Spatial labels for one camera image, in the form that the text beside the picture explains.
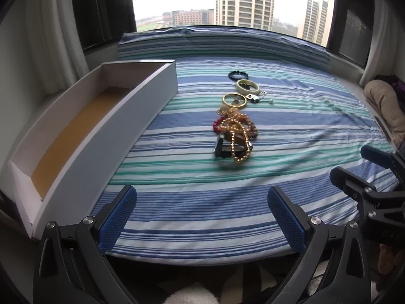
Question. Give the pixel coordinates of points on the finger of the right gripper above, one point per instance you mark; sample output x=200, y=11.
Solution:
x=378, y=157
x=351, y=185

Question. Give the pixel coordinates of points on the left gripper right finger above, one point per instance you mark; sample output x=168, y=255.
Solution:
x=332, y=266

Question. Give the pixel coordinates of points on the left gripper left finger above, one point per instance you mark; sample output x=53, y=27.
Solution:
x=71, y=266

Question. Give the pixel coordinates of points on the black wrist watch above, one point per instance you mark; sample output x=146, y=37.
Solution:
x=223, y=146

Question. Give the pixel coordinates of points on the beige cushion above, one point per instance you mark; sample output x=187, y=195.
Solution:
x=383, y=98

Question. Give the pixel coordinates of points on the purple cloth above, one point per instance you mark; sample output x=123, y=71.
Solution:
x=396, y=83

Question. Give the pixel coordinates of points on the white curtain right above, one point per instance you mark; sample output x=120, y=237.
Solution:
x=383, y=43

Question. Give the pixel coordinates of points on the white curtain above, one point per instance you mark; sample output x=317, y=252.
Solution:
x=383, y=43
x=55, y=44

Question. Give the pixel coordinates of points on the white cardboard box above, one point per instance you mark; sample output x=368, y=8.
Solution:
x=67, y=156

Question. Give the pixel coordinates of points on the striped blue bed sheet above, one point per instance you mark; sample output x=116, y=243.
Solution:
x=196, y=209

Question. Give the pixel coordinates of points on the silver padlock charm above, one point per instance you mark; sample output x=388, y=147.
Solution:
x=252, y=98

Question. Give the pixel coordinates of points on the pale jade bangle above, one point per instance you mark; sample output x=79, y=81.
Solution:
x=245, y=87

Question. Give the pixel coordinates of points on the gold bangle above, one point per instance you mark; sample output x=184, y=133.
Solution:
x=234, y=100

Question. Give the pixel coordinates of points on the white curtain left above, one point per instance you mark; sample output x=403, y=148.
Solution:
x=55, y=44

